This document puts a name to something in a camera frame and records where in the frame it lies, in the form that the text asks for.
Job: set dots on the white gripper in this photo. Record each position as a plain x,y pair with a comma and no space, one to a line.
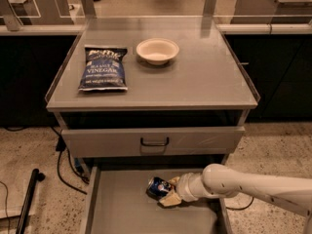
184,186

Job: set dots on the blue pepsi can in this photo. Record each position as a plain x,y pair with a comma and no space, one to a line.
158,187

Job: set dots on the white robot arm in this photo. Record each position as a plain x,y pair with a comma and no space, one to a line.
217,181

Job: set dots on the grey top drawer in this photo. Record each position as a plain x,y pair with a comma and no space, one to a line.
152,141

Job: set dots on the open grey middle drawer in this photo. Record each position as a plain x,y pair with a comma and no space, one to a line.
118,202

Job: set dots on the grey drawer cabinet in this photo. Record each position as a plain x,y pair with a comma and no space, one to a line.
203,86

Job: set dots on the black pole on floor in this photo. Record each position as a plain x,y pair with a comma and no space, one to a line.
36,176

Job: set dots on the blue vinegar chips bag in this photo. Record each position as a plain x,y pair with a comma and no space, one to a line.
104,70

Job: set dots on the white paper bowl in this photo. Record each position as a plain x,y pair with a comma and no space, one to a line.
157,51

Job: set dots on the clear acrylic barrier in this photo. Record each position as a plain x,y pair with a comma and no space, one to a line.
51,12

